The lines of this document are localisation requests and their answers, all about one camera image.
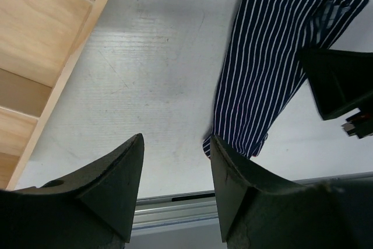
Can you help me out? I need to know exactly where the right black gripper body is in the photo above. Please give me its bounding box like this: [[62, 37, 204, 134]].
[[342, 108, 373, 139]]

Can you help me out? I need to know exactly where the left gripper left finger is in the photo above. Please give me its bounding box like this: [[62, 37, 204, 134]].
[[1, 134, 145, 248]]

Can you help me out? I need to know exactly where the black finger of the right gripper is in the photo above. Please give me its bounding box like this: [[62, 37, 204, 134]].
[[298, 48, 372, 120]]

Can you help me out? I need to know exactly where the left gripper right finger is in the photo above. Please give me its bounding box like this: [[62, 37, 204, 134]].
[[210, 136, 372, 248]]

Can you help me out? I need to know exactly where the navy striped underwear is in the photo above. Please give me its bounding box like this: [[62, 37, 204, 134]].
[[211, 0, 368, 159]]

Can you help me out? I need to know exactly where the wooden compartment tray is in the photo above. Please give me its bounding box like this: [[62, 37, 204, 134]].
[[1, 0, 108, 190]]

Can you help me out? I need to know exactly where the aluminium frame rail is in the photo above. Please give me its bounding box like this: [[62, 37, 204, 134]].
[[130, 171, 373, 232]]

